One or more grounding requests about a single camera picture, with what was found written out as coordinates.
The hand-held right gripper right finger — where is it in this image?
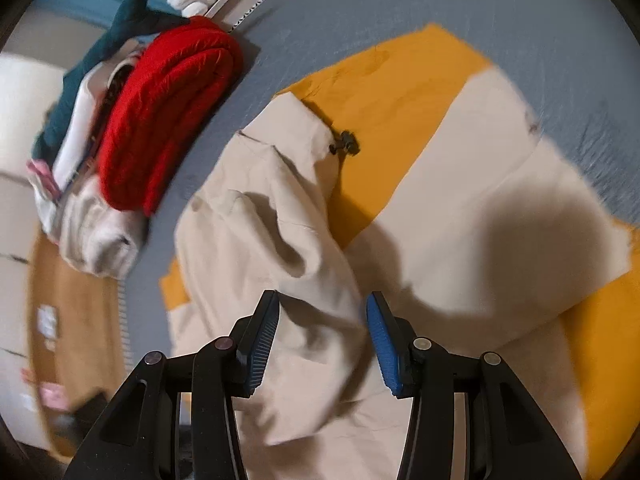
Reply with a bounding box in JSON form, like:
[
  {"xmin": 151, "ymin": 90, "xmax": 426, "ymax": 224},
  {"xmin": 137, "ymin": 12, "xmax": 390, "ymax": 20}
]
[{"xmin": 365, "ymin": 291, "xmax": 583, "ymax": 480}]

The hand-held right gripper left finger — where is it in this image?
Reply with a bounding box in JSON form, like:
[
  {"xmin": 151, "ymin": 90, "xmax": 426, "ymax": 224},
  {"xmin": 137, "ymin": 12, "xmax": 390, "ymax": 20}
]
[{"xmin": 62, "ymin": 289, "xmax": 281, "ymax": 480}]

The beige and yellow jacket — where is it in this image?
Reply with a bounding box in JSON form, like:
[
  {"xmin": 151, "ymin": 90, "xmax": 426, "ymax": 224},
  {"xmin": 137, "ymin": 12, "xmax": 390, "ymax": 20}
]
[{"xmin": 159, "ymin": 22, "xmax": 640, "ymax": 480}]

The fuzzy white folded blanket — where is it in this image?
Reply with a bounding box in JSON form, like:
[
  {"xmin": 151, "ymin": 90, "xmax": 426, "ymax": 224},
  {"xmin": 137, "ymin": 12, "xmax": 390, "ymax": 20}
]
[{"xmin": 42, "ymin": 175, "xmax": 148, "ymax": 278}]

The small pink item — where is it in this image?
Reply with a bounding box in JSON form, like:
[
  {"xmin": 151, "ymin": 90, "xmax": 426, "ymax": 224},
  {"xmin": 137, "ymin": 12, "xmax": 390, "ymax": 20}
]
[{"xmin": 40, "ymin": 382, "xmax": 68, "ymax": 411}]

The crumpled white tissue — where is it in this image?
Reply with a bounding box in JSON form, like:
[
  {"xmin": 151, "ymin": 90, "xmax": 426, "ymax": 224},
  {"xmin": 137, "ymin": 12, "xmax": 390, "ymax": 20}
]
[{"xmin": 37, "ymin": 305, "xmax": 58, "ymax": 338}]

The red folded quilt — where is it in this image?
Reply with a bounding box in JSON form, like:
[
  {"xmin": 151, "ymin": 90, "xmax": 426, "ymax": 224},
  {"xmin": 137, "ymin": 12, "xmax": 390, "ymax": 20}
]
[{"xmin": 97, "ymin": 16, "xmax": 246, "ymax": 218}]

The dark patterned folded quilt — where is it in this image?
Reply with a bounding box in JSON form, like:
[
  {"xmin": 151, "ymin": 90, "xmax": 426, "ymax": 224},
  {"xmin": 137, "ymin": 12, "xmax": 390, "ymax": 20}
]
[{"xmin": 85, "ymin": 62, "xmax": 138, "ymax": 176}]

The teal shark plush toy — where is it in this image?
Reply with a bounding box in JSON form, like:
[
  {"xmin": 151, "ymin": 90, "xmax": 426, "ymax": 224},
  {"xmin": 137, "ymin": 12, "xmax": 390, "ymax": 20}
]
[{"xmin": 31, "ymin": 0, "xmax": 191, "ymax": 158}]

